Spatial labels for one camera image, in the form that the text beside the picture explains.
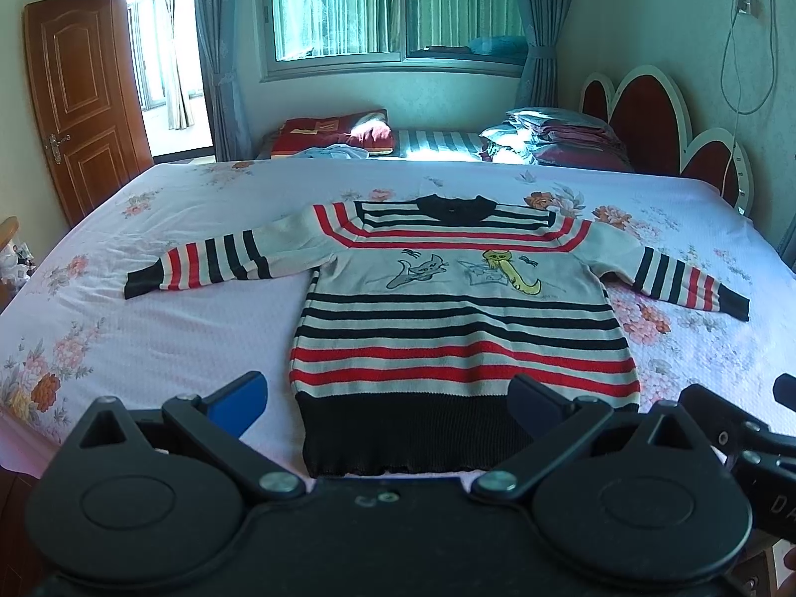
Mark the wooden bedside furniture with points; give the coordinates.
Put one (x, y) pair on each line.
(16, 262)

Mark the red heart-shaped headboard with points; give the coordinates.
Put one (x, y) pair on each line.
(648, 113)

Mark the brown wooden door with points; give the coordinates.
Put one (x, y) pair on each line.
(86, 105)

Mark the stack of folded bedding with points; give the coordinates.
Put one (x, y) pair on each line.
(554, 137)

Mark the wall socket with plug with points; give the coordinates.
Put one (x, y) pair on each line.
(746, 8)

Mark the large window with blinds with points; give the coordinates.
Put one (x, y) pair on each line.
(309, 37)

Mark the striped knit child sweater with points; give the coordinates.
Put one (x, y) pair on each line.
(419, 313)

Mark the floral white bed sheet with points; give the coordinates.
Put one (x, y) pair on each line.
(71, 335)

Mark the right blue-grey curtain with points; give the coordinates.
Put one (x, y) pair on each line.
(542, 22)

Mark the left blue-grey curtain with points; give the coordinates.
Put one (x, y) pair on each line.
(216, 34)

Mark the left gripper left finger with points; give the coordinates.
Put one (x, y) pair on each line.
(211, 428)

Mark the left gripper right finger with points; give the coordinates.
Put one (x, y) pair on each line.
(560, 430)

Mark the person's hand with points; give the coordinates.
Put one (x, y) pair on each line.
(789, 561)

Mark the striped small mattress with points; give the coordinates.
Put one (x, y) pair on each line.
(449, 146)

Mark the teal cloth on windowsill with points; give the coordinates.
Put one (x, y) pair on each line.
(512, 47)

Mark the light blue cloth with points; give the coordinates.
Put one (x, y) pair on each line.
(334, 151)

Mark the blue-grey curtain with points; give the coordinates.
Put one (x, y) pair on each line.
(216, 34)
(542, 22)

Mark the red folded blanket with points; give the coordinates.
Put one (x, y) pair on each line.
(366, 130)

